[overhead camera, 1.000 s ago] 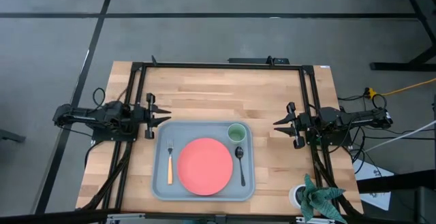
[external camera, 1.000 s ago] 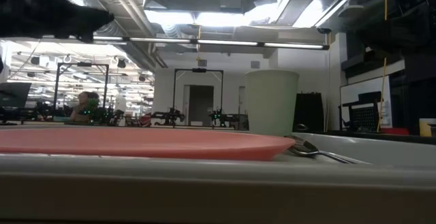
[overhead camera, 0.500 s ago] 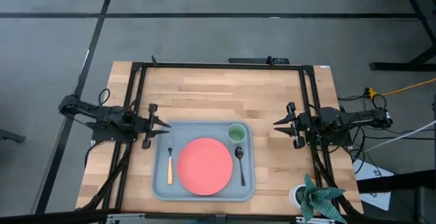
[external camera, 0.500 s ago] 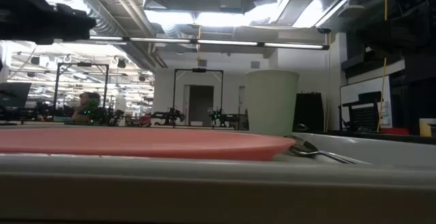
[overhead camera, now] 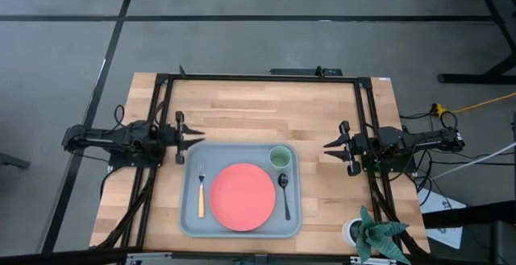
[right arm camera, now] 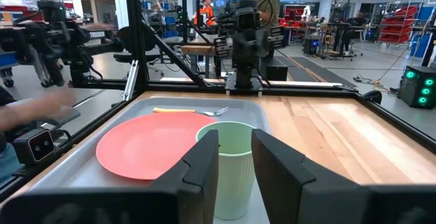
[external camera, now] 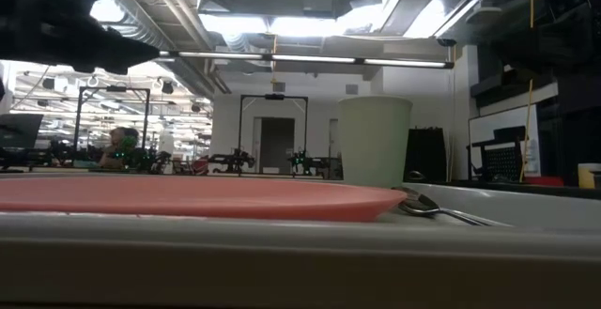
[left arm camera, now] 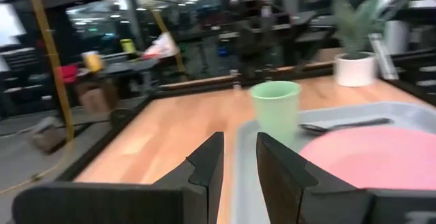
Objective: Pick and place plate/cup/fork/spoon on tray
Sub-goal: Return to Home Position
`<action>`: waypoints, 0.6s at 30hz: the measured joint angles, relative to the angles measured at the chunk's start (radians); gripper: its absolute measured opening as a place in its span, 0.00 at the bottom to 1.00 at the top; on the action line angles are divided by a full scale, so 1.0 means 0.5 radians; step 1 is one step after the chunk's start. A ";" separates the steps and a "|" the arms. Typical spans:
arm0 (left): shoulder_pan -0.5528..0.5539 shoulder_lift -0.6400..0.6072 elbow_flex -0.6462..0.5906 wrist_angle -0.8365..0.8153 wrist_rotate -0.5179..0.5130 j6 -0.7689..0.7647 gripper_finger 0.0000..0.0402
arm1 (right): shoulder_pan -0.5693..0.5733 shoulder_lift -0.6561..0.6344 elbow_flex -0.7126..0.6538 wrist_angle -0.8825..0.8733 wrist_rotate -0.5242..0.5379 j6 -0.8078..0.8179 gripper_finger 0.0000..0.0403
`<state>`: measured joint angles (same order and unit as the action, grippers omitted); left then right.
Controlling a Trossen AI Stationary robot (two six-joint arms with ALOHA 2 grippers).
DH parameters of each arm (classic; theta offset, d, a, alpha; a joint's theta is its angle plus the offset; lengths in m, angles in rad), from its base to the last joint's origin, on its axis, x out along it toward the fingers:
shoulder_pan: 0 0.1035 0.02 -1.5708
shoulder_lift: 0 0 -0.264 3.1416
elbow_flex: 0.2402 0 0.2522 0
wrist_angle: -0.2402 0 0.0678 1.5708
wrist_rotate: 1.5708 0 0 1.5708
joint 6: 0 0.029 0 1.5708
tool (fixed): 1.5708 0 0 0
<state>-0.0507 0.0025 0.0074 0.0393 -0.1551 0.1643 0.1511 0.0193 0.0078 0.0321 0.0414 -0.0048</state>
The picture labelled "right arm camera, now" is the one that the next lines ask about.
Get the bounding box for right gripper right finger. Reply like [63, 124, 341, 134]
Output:
[251, 128, 371, 224]

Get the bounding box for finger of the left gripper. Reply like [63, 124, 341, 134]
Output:
[251, 29, 270, 67]
[232, 29, 252, 67]

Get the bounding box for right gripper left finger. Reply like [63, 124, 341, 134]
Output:
[149, 129, 220, 224]

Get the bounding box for pale green ribbed cup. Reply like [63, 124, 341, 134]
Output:
[196, 121, 256, 221]

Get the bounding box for coral red plate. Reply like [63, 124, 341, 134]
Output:
[95, 112, 217, 181]

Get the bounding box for fork with wooden handle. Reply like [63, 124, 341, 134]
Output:
[152, 106, 230, 117]

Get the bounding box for person's forearm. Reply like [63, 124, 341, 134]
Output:
[0, 103, 35, 132]

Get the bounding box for grey plastic tray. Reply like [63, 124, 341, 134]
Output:
[29, 96, 272, 224]

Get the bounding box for wooden background table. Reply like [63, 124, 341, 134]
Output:
[181, 43, 219, 79]

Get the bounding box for black box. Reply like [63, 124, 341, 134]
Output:
[262, 57, 290, 82]

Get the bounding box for person in orange vest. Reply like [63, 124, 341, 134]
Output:
[192, 0, 217, 28]

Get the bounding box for standing person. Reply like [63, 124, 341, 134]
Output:
[251, 0, 282, 29]

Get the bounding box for red storage shelf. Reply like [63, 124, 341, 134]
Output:
[282, 3, 313, 28]

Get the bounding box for computer tower blue light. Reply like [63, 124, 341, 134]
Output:
[303, 34, 323, 56]

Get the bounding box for black floor mat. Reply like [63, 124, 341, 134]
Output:
[275, 56, 357, 89]

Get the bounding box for black background workbench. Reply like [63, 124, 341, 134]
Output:
[324, 22, 362, 62]

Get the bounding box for black office chair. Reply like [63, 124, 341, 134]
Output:
[113, 26, 165, 79]

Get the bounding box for seated person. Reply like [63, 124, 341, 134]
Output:
[347, 12, 369, 28]

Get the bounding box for red shelf rack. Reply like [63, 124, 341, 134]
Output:
[377, 5, 420, 47]

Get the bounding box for computer tower green fans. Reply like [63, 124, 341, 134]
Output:
[398, 65, 436, 110]

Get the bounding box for person's hand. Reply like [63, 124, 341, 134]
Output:
[20, 89, 78, 123]

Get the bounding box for silver metal bracket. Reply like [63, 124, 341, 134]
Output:
[120, 59, 140, 102]

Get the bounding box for black bracket mount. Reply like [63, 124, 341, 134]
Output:
[362, 90, 384, 106]

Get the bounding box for black table-level camera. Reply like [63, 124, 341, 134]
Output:
[12, 127, 57, 166]

